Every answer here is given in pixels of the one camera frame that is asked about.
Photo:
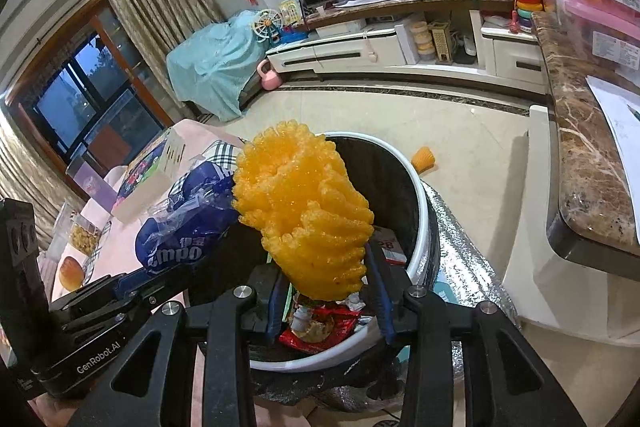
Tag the blue snack packet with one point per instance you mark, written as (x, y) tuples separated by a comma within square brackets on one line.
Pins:
[(190, 217)]

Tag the blue toy base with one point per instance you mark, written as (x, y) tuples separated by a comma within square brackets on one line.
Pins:
[(294, 36)]

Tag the white paper sheet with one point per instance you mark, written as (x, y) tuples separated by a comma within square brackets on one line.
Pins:
[(620, 112)]

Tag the yellow box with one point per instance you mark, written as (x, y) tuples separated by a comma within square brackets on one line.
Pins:
[(441, 42)]

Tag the teal covered armchair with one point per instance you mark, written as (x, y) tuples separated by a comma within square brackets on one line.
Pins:
[(215, 62)]

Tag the pastel toy house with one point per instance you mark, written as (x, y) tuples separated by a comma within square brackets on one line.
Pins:
[(288, 11)]

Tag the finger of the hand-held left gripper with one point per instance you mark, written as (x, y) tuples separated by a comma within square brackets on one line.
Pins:
[(127, 284), (110, 312)]

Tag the red and white box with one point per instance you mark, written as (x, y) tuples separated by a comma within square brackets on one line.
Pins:
[(390, 247)]

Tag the orange foam fruit net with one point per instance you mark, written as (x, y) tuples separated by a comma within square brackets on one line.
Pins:
[(300, 207)]

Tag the pink kettlebell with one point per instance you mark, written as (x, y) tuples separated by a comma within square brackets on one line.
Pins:
[(269, 79)]

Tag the white waste bin black liner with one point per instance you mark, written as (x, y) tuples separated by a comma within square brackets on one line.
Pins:
[(422, 227)]

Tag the ferris wheel toy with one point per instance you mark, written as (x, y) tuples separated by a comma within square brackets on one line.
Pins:
[(267, 27)]

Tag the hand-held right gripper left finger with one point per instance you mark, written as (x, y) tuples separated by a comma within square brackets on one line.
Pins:
[(277, 312)]

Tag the silver foil mat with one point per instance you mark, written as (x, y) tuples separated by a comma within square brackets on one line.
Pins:
[(465, 267)]

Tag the colourful book box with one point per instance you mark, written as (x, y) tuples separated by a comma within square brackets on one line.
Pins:
[(150, 177)]

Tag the stacked yellow round containers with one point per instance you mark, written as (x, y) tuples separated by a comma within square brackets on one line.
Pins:
[(421, 42)]

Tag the glass balcony door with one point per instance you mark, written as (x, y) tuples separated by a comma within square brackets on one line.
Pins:
[(75, 102)]

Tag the purple tumbler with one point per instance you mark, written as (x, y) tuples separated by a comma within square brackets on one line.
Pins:
[(95, 184)]

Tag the red snack packet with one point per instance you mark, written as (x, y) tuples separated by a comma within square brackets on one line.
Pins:
[(320, 327)]

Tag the clear jar of yellow puffs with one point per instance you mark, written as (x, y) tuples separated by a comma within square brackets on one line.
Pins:
[(82, 237)]

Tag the beige curtain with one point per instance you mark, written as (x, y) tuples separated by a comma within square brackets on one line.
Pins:
[(25, 187), (155, 2)]

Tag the white TV cabinet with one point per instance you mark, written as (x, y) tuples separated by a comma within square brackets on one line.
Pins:
[(350, 57)]

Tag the red apple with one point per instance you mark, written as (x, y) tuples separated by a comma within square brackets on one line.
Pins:
[(71, 274)]

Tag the marble counter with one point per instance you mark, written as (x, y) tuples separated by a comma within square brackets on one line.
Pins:
[(575, 132)]

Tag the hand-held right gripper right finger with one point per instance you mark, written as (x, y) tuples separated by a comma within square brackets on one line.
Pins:
[(382, 302)]

